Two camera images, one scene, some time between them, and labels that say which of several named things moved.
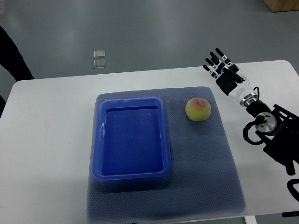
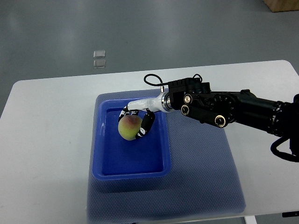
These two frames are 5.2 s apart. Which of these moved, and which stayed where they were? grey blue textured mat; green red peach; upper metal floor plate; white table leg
Moved: green red peach
Stayed: grey blue textured mat; upper metal floor plate; white table leg
